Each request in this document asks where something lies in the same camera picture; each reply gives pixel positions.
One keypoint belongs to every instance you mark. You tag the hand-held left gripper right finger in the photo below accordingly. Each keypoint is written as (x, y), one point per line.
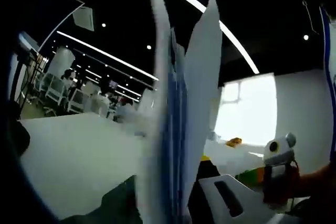
(236, 197)

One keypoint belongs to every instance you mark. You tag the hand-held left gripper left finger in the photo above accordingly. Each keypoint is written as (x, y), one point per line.
(118, 203)

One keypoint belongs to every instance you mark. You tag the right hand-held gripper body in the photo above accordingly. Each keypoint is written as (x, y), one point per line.
(278, 153)

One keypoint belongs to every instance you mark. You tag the stack of white printing papers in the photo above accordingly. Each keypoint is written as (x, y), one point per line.
(199, 90)

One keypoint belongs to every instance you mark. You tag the orange plush toy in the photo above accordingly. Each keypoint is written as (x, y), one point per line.
(234, 142)

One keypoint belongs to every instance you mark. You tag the bright window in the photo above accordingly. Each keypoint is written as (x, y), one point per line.
(249, 108)

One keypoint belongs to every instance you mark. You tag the person's black clothing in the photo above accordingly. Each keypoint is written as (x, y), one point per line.
(309, 208)

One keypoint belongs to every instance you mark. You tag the long ceiling light strip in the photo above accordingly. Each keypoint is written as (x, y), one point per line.
(241, 48)

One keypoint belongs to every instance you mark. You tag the dark rounded object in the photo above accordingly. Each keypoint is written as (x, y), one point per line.
(19, 137)

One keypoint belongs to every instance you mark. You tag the group of white office chairs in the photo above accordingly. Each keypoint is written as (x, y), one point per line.
(56, 87)

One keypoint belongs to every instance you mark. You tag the ceiling air conditioner unit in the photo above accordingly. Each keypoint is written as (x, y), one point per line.
(83, 18)

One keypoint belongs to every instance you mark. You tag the blue and white wall poster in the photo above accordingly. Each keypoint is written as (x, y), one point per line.
(326, 64)

